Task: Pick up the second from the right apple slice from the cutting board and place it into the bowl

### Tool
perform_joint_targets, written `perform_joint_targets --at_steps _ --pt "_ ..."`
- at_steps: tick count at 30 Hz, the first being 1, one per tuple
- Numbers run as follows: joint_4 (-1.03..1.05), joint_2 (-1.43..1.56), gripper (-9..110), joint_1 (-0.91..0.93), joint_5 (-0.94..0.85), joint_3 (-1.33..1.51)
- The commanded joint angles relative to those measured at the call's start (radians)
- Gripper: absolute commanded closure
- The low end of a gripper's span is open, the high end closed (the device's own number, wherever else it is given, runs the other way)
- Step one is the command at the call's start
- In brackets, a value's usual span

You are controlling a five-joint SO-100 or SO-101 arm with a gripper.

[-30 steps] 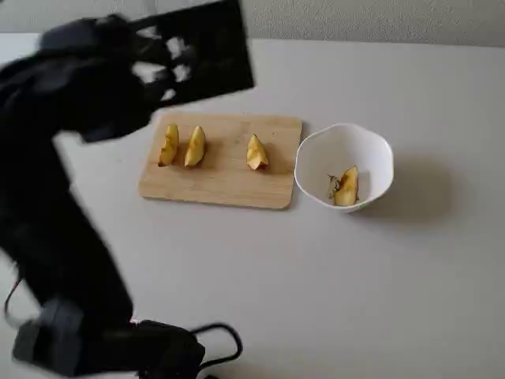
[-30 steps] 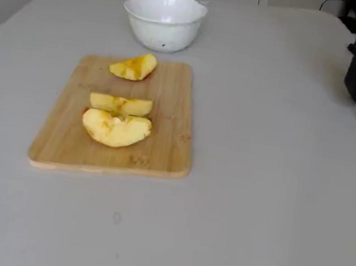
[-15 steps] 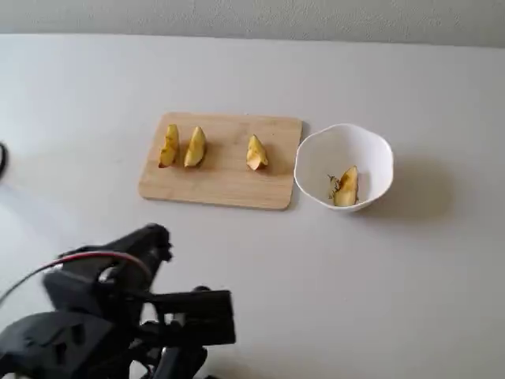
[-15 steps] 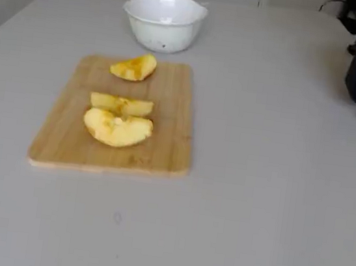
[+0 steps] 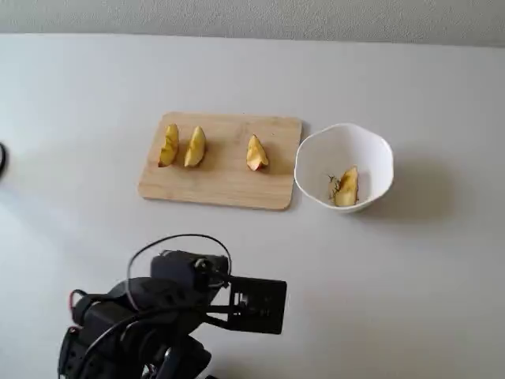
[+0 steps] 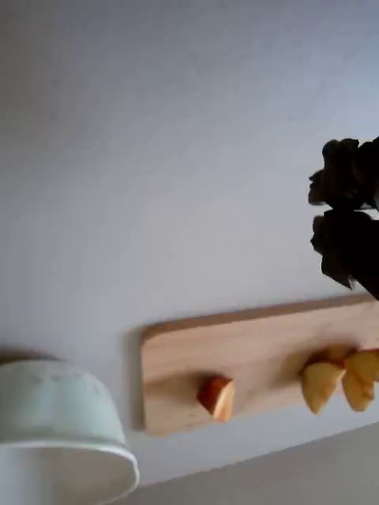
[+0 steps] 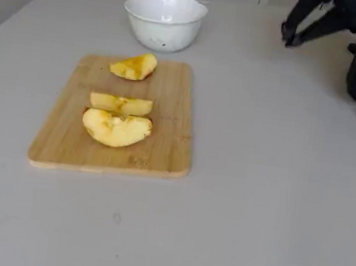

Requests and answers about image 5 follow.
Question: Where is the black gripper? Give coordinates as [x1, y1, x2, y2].
[151, 250, 230, 295]

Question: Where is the yellow apple slice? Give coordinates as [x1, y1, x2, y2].
[184, 126, 208, 169]
[334, 165, 361, 208]

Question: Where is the wooden cutting board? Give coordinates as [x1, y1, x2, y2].
[137, 111, 304, 212]

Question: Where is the apple slice with brown marks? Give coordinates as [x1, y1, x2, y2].
[158, 123, 179, 168]

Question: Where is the apple slice with red skin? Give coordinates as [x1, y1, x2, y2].
[246, 133, 270, 172]

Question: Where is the white bowl with butterfly print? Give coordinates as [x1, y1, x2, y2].
[294, 122, 395, 214]

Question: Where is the thin black cable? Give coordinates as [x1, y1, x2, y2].
[128, 234, 233, 313]

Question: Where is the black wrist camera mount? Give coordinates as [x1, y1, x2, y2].
[206, 275, 288, 336]

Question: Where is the red white black servo wire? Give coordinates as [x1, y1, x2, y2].
[68, 289, 87, 315]

